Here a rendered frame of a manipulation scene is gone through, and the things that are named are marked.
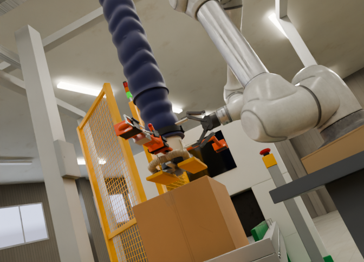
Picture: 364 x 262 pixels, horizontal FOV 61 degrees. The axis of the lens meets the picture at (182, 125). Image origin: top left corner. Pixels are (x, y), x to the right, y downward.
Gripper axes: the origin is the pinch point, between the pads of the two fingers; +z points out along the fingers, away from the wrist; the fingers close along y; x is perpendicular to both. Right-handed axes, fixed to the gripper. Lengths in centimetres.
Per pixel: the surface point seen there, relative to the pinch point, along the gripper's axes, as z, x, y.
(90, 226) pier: 524, 772, -124
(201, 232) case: 7.2, -4.1, 47.2
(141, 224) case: 33.1, -4.4, 33.7
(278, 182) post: -35, 42, 36
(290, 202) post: -36, 43, 48
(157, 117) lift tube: 12.6, 15.4, -22.0
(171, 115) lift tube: 5.4, 20.2, -21.2
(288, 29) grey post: -151, 265, -170
